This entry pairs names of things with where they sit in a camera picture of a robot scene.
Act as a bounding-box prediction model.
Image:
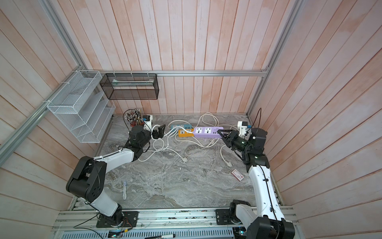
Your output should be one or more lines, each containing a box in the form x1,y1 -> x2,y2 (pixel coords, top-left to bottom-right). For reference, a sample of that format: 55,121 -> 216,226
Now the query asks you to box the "white cord of purple strip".
138,123 -> 195,163

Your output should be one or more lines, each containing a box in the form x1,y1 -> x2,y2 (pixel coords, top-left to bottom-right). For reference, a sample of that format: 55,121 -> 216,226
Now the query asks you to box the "purple power strip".
193,126 -> 223,138

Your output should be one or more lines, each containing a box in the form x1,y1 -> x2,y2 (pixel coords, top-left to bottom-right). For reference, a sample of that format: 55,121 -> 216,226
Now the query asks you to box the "white cord of orange strip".
174,119 -> 232,148

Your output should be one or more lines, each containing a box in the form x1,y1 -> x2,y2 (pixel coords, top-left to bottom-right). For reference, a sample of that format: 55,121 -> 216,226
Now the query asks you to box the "orange power strip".
178,129 -> 194,137

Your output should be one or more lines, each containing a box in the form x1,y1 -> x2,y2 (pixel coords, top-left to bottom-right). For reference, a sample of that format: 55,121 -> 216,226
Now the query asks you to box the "teal power strip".
171,124 -> 193,130

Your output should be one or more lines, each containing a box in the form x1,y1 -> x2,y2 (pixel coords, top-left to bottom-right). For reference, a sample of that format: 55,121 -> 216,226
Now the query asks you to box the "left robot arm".
66,125 -> 166,227

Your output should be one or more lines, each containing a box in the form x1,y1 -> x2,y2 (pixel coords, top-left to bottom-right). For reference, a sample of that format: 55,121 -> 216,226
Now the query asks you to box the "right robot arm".
217,127 -> 295,239

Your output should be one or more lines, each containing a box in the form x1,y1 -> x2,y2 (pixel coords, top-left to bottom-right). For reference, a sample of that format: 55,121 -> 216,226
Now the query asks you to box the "bundle of pencils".
123,108 -> 143,126

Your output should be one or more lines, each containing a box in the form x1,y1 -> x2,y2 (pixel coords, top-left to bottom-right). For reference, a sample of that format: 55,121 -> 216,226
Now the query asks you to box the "pink white card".
231,169 -> 244,181

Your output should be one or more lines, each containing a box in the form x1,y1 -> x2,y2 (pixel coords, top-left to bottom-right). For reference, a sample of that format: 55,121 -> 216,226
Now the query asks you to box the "black mesh basket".
100,73 -> 159,100

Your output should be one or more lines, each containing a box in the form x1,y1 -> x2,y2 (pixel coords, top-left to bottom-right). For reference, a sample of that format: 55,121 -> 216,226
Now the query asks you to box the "black marker pen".
145,234 -> 175,239

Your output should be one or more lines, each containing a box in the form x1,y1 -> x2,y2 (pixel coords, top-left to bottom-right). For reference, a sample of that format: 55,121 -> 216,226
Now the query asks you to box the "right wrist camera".
237,121 -> 248,138

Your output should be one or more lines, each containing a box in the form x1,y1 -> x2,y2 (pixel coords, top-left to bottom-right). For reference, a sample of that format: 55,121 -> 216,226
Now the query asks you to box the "horizontal aluminium wall rail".
86,70 -> 268,77

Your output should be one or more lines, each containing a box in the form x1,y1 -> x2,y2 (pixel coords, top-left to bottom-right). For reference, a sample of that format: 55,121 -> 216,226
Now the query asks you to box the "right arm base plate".
215,204 -> 258,227

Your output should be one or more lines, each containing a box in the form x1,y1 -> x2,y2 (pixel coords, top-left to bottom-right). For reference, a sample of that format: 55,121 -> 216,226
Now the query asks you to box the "white wire mesh shelf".
47,71 -> 115,143

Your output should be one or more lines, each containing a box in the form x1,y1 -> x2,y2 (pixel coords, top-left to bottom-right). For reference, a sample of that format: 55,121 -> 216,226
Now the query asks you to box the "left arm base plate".
96,211 -> 139,228

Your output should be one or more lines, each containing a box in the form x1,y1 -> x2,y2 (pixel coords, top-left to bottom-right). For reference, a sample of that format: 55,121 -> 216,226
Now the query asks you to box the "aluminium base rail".
50,206 -> 300,239

